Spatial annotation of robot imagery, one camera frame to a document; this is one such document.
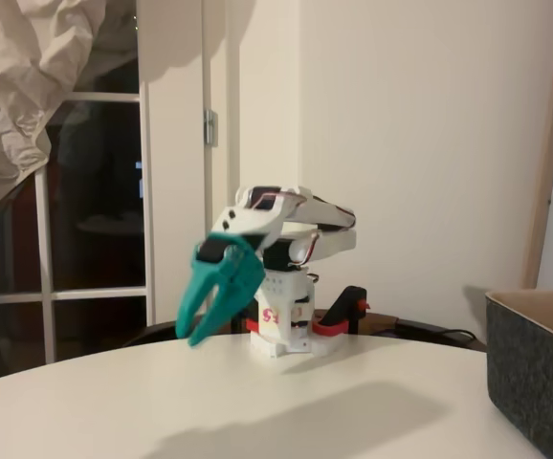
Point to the beige crumpled curtain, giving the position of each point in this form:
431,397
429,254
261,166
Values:
8,95

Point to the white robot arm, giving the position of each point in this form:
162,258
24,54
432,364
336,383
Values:
324,239

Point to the metal door hinge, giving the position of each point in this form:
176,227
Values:
210,126

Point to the black and red clamp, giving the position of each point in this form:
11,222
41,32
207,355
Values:
341,311
251,325

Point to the light wood framed panel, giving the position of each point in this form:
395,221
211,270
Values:
551,143

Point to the dark brown wooden chair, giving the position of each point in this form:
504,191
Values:
382,319

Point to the grey felt box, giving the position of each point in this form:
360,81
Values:
535,373

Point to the white glazed door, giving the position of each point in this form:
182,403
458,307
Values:
143,215

